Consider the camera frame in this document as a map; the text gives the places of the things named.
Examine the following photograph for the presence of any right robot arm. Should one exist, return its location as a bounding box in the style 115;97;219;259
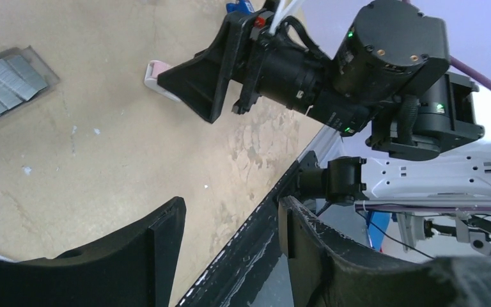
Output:
157;1;491;209

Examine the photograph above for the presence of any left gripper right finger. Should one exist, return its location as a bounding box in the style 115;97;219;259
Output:
278;196;491;306

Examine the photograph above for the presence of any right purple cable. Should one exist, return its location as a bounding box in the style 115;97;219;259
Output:
402;0;491;113

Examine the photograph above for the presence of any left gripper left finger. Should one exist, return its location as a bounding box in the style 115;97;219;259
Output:
0;197;186;306

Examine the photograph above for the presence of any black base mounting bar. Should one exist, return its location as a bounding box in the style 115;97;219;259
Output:
177;151;318;306

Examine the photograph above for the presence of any blue lighter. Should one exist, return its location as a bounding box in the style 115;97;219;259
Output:
225;0;255;15

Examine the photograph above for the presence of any front aluminium rail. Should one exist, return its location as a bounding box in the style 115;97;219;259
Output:
297;127;345;165

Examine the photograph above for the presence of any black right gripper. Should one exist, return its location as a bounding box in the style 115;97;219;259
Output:
157;10;371;136

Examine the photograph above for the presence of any pink white eraser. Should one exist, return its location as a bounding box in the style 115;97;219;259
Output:
144;59;183;102

